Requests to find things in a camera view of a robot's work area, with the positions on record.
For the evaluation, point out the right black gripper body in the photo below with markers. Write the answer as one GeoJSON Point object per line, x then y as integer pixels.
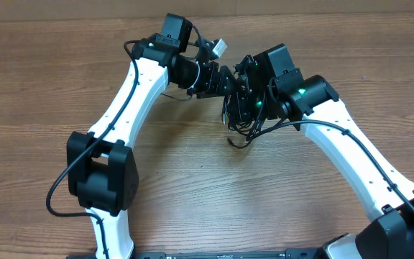
{"type": "Point", "coordinates": [251, 107]}

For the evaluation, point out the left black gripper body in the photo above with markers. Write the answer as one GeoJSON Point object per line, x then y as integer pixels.
{"type": "Point", "coordinates": [204, 85]}

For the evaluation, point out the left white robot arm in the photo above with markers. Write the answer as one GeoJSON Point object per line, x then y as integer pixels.
{"type": "Point", "coordinates": [101, 170]}

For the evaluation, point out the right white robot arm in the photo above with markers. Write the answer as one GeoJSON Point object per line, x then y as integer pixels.
{"type": "Point", "coordinates": [269, 86]}

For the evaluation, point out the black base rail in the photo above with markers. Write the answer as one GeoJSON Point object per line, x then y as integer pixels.
{"type": "Point", "coordinates": [290, 253]}

